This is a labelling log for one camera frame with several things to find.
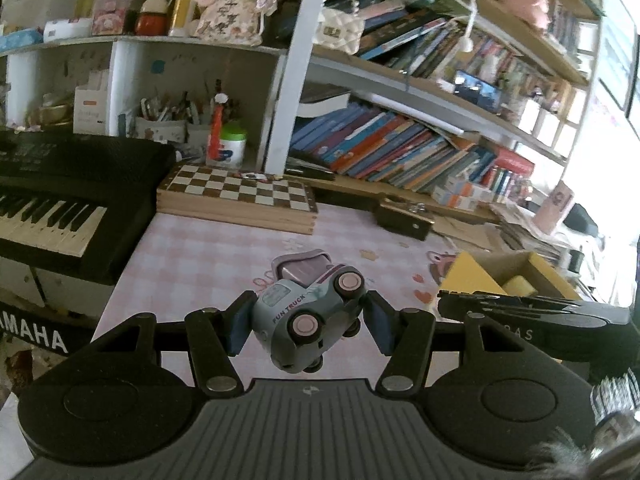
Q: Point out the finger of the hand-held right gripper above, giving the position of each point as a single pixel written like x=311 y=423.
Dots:
x=470 y=310
x=500 y=296

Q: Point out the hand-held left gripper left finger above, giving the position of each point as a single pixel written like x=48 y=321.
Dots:
x=240 y=324

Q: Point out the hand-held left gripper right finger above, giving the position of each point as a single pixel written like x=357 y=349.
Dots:
x=380 y=325

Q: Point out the yellow cardboard box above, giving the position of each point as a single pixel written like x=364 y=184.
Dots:
x=465 y=272

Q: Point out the grey toy truck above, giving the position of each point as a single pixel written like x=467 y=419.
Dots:
x=305 y=310

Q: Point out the pink checked cloth desktop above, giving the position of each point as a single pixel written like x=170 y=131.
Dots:
x=210 y=260

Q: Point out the yellow sticky note pad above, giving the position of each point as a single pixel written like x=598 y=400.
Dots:
x=520 y=286

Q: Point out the stack of newspapers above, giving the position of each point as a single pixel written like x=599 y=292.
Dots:
x=530 y=232

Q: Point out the pink card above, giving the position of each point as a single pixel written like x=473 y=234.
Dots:
x=554 y=207

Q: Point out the orange and white small boxes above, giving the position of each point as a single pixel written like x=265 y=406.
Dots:
x=462 y=196

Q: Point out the small black box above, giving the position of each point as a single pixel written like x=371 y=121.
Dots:
x=404 y=219

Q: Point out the black rounded object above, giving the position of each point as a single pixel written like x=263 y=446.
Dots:
x=582 y=220

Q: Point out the wooden chess board box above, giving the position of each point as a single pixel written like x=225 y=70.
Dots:
x=235 y=200

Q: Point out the grey fur cuff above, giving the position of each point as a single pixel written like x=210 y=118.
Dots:
x=575 y=460

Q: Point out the red books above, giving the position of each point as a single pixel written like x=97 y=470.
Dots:
x=515 y=161

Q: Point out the row of leaning books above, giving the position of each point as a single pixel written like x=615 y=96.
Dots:
x=395 y=150

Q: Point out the white jar with green lid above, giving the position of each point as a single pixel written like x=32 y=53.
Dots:
x=231 y=147

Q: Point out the black keyboard stand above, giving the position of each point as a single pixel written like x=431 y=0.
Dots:
x=35 y=332

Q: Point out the tablet with lit screen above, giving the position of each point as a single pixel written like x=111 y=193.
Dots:
x=477 y=91

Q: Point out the black electronic keyboard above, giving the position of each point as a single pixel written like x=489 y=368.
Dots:
x=75 y=195

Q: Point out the pen holder with pens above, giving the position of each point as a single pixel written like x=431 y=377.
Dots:
x=160 y=130

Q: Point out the white bookshelf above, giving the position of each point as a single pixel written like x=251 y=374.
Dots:
x=295 y=85

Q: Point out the white carton with red print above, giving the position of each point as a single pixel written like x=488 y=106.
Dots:
x=91 y=112

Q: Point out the row of shelf books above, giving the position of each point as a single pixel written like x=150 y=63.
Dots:
x=430 y=42

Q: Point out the brass bowl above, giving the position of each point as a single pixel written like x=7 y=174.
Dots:
x=50 y=116

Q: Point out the white quilted handbag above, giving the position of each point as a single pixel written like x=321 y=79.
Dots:
x=340 y=30

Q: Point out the red round bottle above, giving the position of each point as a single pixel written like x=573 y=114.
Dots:
x=151 y=17

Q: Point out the white and yellow cup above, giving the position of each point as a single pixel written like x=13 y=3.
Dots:
x=183 y=10

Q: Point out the pink tissue box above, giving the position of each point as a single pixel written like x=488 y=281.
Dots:
x=112 y=17

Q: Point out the blue tissue pack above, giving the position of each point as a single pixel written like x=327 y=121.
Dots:
x=22 y=40

